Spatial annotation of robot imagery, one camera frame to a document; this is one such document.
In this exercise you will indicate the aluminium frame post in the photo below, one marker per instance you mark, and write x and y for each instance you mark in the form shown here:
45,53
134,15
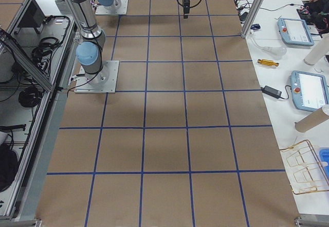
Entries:
250,17

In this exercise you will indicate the near blue teach pendant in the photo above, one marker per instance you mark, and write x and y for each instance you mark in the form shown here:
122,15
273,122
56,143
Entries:
309,90

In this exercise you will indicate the blue teach pendant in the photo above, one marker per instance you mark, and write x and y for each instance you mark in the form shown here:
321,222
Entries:
309,90
295,32

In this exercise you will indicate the gold wire rack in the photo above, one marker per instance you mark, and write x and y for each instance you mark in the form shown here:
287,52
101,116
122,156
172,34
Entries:
305,169

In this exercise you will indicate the black power adapter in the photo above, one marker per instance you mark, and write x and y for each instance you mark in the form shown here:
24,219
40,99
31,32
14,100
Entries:
271,92

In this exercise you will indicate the cardboard tube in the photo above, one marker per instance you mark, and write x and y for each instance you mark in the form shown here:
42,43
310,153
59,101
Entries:
315,118

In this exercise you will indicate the blue plastic box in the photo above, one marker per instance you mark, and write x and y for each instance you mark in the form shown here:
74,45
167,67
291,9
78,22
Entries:
322,157

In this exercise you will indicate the white paper roll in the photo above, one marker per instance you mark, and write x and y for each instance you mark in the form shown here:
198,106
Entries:
319,51

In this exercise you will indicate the far blue teach pendant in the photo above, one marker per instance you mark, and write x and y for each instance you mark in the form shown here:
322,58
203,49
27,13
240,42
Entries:
295,32

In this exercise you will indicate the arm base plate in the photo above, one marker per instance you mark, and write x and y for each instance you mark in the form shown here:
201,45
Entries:
102,11
104,82

